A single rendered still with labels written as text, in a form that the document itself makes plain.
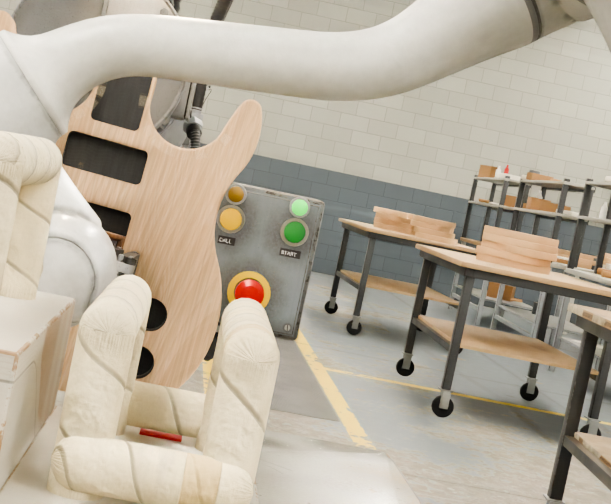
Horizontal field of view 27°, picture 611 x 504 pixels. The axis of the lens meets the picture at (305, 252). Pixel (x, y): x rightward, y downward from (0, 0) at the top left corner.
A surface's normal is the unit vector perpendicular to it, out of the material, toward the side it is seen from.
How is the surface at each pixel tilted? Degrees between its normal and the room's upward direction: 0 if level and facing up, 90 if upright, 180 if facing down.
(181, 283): 87
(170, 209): 87
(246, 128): 87
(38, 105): 92
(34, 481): 0
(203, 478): 62
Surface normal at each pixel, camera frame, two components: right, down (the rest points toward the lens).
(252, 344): 0.03, -0.51
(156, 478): 0.11, -0.11
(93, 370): -0.07, 0.04
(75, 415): -0.37, -0.03
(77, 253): 0.42, -0.06
